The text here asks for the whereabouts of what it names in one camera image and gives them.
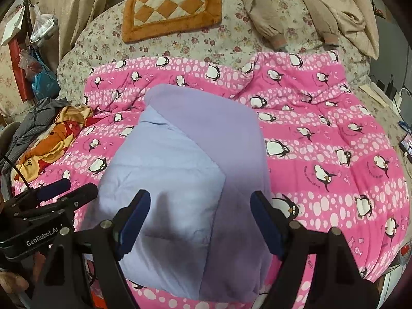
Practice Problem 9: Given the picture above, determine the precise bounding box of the white paper bag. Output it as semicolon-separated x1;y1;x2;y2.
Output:
0;6;26;47

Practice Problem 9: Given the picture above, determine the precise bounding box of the blue plastic bag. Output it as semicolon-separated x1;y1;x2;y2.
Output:
30;50;60;94

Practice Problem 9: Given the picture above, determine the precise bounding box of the clear plastic bag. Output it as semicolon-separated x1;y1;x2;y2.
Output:
30;3;60;44

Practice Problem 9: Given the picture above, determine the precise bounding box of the orange cartoon print blanket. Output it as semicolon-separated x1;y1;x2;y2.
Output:
11;105;94;182

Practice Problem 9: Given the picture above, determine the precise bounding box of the person's left hand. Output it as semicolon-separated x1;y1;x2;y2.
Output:
0;254;46;294

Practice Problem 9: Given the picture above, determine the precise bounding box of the grey striped garment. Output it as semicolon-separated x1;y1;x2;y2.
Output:
0;97;70;174

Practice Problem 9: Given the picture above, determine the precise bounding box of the lilac fleece padded jacket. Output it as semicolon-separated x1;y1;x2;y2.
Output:
80;84;277;303

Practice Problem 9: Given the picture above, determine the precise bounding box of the pink penguin print blanket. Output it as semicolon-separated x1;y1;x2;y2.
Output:
13;50;412;309

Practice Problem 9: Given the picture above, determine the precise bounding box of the black cable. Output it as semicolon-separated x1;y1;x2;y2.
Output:
0;151;34;195

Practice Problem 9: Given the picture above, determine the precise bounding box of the floral bed sheet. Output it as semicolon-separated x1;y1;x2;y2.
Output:
58;0;412;174

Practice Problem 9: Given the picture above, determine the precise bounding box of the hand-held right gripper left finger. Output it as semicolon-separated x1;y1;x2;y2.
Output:
32;189;152;309

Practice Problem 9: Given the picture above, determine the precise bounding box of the orange checkered cushion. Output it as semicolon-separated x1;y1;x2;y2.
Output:
122;0;223;43

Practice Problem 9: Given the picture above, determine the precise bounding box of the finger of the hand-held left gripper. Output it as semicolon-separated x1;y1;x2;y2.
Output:
13;178;72;205
19;183;99;220

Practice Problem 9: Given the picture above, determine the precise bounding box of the beige garment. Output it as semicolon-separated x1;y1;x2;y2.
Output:
233;0;340;52

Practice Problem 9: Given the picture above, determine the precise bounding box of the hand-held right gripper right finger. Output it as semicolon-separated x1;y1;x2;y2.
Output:
249;191;379;309

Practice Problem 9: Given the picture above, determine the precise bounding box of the white power strip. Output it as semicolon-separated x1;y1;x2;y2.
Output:
370;75;404;108

